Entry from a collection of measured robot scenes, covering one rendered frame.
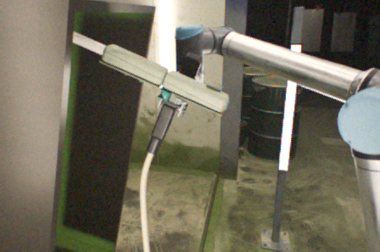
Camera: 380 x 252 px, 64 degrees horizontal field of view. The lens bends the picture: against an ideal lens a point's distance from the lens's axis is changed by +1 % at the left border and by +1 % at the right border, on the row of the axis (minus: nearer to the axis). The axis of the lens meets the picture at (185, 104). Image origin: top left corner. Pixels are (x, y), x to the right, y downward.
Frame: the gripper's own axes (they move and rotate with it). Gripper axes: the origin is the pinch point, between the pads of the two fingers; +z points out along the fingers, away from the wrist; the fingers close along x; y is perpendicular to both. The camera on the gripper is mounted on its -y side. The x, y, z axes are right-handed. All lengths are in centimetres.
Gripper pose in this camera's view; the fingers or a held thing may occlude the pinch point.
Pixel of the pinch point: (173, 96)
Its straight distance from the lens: 70.6
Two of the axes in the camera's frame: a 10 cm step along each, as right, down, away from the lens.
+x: -9.1, -4.1, 0.4
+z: -1.6, 2.7, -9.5
